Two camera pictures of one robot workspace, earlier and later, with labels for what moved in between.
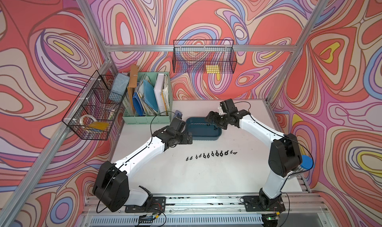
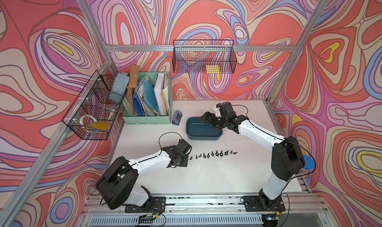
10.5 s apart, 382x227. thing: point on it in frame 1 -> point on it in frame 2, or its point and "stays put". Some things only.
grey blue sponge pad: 120,87 stays put
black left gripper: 185,140 -> 185,163
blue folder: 150,97 stays put
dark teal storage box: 202,129 stays put
